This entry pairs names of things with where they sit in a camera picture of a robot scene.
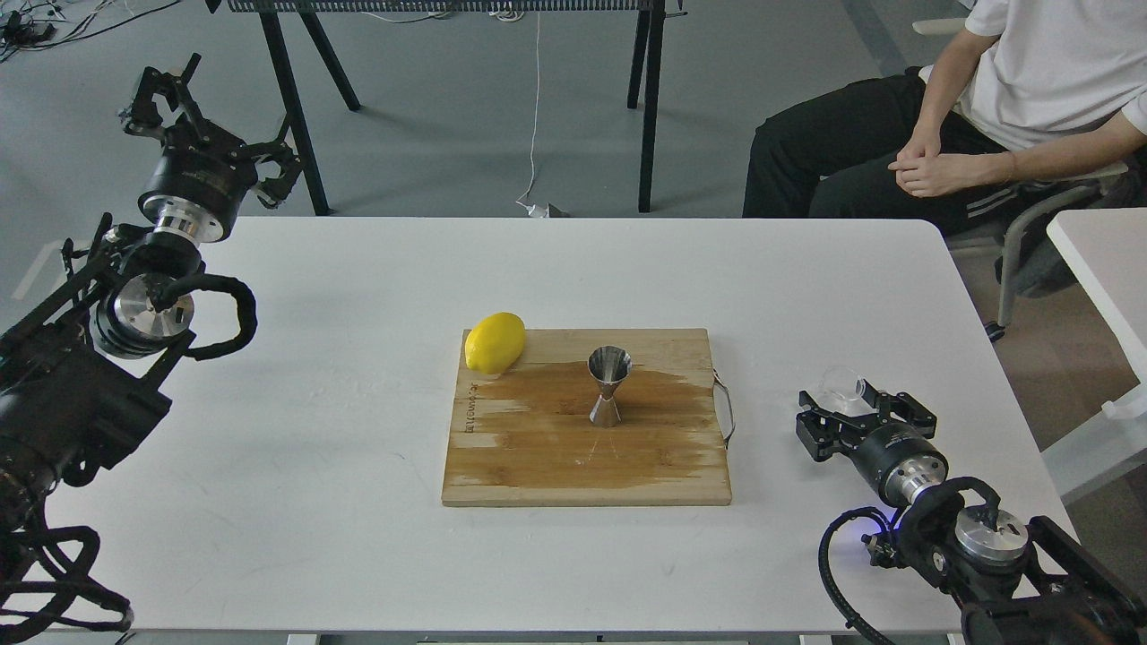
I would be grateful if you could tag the person's right hand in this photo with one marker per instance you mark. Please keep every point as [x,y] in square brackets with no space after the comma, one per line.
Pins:
[918,148]

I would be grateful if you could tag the person's left hand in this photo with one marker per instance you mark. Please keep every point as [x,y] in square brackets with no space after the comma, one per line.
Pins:
[944,174]

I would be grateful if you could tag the clear glass measuring cup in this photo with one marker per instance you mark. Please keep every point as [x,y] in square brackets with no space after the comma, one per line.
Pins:
[841,390]

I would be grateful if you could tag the white side table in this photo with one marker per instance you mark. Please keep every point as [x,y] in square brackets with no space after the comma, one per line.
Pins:
[1106,250]

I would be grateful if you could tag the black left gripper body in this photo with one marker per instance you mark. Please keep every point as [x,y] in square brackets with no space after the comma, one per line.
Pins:
[205,172]

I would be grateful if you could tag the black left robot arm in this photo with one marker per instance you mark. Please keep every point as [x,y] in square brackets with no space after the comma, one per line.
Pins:
[82,371]

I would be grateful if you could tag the wooden cutting board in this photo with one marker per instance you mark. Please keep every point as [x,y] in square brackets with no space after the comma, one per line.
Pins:
[524,438]

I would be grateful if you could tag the grey chair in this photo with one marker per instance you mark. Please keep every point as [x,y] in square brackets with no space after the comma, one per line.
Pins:
[1017,226]

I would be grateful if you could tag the seated person white shirt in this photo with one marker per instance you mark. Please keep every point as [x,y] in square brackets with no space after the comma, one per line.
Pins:
[1059,83]

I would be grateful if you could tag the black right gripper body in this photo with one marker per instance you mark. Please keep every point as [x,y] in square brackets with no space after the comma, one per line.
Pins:
[898,464]

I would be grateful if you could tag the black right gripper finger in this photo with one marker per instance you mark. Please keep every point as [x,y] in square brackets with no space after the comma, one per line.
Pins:
[824,433]
[897,407]

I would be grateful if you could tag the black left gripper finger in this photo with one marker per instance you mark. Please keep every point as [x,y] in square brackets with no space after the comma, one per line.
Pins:
[162,109]
[273,190]

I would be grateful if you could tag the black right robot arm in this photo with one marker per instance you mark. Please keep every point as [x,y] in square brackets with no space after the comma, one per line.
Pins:
[1015,582]

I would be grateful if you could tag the yellow lemon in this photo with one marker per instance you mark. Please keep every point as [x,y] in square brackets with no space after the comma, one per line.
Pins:
[495,343]

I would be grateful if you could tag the steel double jigger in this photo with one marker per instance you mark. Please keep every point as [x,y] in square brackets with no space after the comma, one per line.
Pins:
[609,366]

